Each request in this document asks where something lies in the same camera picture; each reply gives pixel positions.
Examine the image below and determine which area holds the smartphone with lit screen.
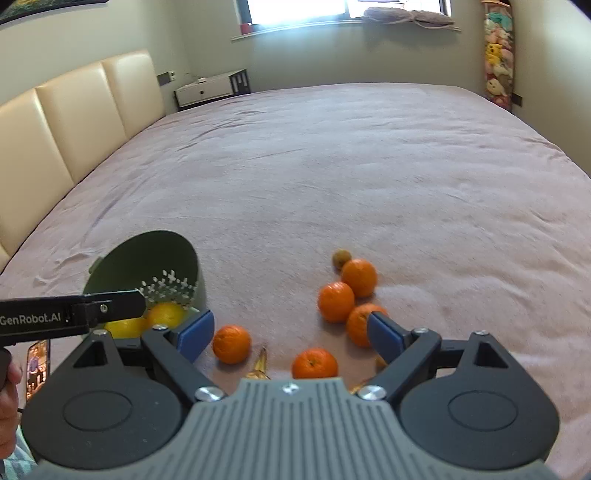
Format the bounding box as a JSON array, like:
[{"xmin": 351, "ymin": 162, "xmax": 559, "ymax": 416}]
[{"xmin": 25, "ymin": 340, "xmax": 51, "ymax": 403}]

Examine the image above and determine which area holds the white nightstand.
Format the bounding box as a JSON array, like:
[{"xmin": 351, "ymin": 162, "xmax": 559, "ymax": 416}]
[{"xmin": 174, "ymin": 73, "xmax": 236, "ymax": 110}]

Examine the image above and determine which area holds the spotted yellow banana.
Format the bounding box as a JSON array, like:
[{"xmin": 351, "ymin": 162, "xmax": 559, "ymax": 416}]
[{"xmin": 245, "ymin": 346, "xmax": 377, "ymax": 395}]

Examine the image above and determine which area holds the person's striped clothing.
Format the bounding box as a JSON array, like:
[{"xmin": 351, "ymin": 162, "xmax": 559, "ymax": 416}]
[{"xmin": 0, "ymin": 429, "xmax": 35, "ymax": 480}]

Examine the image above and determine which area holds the green colander bowl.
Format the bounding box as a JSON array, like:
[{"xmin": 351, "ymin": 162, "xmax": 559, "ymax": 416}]
[{"xmin": 83, "ymin": 230, "xmax": 207, "ymax": 343}]

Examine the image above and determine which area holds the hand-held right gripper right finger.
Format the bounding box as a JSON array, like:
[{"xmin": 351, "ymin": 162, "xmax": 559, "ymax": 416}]
[{"xmin": 358, "ymin": 311, "xmax": 522, "ymax": 403}]

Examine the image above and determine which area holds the framed wall picture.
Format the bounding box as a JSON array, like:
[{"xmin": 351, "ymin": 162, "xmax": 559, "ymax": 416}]
[{"xmin": 0, "ymin": 0, "xmax": 109, "ymax": 26}]

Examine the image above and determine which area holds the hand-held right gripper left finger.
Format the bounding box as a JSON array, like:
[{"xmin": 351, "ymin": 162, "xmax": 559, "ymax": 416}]
[{"xmin": 69, "ymin": 309, "xmax": 229, "ymax": 403}]

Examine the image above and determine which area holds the hanging net of plush toys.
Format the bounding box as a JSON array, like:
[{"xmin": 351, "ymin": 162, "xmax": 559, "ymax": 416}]
[{"xmin": 482, "ymin": 0, "xmax": 515, "ymax": 112}]

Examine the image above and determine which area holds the yellow lemon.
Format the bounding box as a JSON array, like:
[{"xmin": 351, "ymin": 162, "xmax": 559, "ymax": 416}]
[
  {"xmin": 147, "ymin": 302, "xmax": 188, "ymax": 329},
  {"xmin": 104, "ymin": 318, "xmax": 149, "ymax": 340}
]

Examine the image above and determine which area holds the person's left hand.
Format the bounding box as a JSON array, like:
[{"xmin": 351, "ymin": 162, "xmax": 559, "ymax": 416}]
[{"xmin": 0, "ymin": 364, "xmax": 24, "ymax": 457}]

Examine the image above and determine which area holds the orange tangerine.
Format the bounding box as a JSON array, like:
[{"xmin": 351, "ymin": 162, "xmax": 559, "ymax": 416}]
[
  {"xmin": 292, "ymin": 347, "xmax": 339, "ymax": 380},
  {"xmin": 318, "ymin": 281, "xmax": 356, "ymax": 324},
  {"xmin": 212, "ymin": 325, "xmax": 253, "ymax": 365},
  {"xmin": 341, "ymin": 258, "xmax": 378, "ymax": 298},
  {"xmin": 346, "ymin": 303, "xmax": 389, "ymax": 348}
]

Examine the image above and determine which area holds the cream padded headboard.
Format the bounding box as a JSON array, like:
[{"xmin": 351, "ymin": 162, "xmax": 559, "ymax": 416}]
[{"xmin": 0, "ymin": 51, "xmax": 166, "ymax": 273}]

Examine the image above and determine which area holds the pink bed blanket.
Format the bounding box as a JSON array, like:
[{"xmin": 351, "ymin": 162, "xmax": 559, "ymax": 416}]
[{"xmin": 0, "ymin": 83, "xmax": 591, "ymax": 398}]

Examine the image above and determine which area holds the black file holder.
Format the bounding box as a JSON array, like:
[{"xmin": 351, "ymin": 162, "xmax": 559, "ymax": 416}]
[{"xmin": 228, "ymin": 69, "xmax": 252, "ymax": 96}]

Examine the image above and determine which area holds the grey cloth on windowsill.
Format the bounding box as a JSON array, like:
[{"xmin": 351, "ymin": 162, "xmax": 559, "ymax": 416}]
[{"xmin": 361, "ymin": 7, "xmax": 455, "ymax": 29}]

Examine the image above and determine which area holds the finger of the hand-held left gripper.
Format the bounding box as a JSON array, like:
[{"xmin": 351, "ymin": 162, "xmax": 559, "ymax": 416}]
[{"xmin": 83, "ymin": 290, "xmax": 146, "ymax": 329}]

